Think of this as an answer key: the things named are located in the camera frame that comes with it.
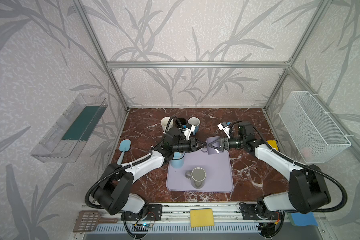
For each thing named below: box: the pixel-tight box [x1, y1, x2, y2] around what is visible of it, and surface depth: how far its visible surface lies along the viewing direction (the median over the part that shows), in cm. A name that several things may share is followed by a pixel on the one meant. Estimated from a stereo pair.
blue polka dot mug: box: [187, 116, 201, 136], surface depth 102 cm
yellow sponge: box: [190, 208, 215, 228], surface depth 72 cm
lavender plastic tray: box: [166, 149, 234, 193], surface depth 85 cm
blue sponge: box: [291, 212, 319, 227], surface depth 71 cm
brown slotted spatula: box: [72, 210, 118, 233], surface depth 72 cm
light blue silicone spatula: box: [117, 139, 132, 165], surface depth 101 cm
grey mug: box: [185, 167, 207, 189], surface depth 78 cm
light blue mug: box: [170, 152, 185, 169], surface depth 86 cm
